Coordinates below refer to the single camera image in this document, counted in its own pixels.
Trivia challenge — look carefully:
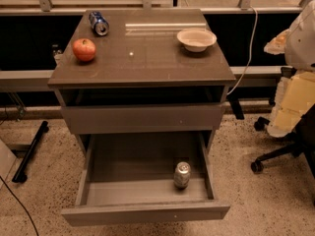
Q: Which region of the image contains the blue soda can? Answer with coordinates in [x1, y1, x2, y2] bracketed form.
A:
[89, 11, 109, 36]

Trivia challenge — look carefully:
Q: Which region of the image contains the closed top drawer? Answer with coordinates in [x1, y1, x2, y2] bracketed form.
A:
[61, 104, 224, 135]

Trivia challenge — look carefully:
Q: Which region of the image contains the black floor cable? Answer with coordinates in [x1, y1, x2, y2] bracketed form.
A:
[0, 175, 40, 236]

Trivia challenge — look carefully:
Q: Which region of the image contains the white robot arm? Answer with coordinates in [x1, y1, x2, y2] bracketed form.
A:
[264, 0, 315, 138]

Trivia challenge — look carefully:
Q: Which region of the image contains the black floor bar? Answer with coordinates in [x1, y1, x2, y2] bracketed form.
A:
[12, 121, 49, 183]

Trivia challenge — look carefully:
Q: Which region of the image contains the red apple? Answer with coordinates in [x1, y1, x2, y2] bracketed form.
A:
[72, 38, 96, 62]

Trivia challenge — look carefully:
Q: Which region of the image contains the open middle drawer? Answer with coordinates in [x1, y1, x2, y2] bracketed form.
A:
[62, 132, 229, 226]

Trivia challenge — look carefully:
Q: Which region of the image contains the white hanging cable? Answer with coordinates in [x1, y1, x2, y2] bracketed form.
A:
[226, 6, 259, 96]

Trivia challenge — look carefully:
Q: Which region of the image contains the black office chair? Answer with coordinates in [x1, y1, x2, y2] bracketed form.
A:
[250, 66, 315, 208]

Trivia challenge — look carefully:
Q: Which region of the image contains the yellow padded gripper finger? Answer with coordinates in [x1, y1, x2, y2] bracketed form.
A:
[264, 29, 289, 55]
[267, 72, 315, 138]

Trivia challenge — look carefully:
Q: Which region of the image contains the white paper bowl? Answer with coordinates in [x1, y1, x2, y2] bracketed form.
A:
[177, 28, 217, 53]

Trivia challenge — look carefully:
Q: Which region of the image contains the silver 7up can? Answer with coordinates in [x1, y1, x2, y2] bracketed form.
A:
[173, 161, 191, 189]

